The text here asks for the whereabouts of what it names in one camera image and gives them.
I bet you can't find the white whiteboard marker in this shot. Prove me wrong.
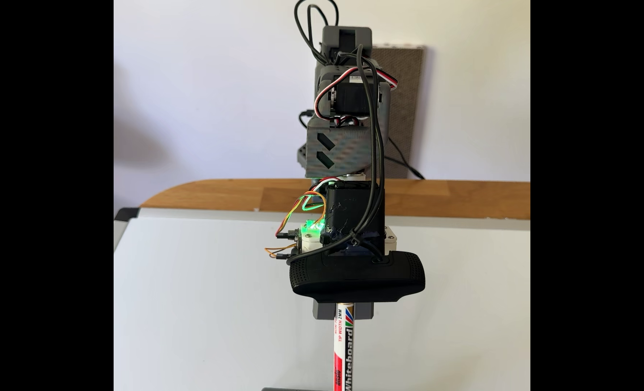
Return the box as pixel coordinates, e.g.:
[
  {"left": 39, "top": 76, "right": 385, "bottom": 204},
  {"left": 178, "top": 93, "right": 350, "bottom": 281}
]
[{"left": 333, "top": 301, "right": 355, "bottom": 391}]

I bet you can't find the black oval webcam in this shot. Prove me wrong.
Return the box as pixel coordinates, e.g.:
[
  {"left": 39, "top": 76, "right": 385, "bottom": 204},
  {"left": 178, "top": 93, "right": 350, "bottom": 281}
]
[{"left": 289, "top": 251, "right": 426, "bottom": 304}]

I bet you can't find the orange wire bundle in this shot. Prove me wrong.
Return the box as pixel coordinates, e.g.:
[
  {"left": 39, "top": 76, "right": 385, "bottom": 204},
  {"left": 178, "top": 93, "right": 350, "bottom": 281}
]
[{"left": 265, "top": 191, "right": 328, "bottom": 260}]

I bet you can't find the black power cable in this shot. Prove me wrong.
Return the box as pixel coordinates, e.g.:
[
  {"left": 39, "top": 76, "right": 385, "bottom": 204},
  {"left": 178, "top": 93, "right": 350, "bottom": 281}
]
[{"left": 384, "top": 136, "right": 425, "bottom": 180}]

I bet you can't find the white whiteboard aluminium frame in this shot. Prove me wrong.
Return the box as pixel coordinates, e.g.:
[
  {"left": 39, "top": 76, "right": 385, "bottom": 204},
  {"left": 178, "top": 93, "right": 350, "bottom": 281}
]
[{"left": 114, "top": 207, "right": 530, "bottom": 391}]

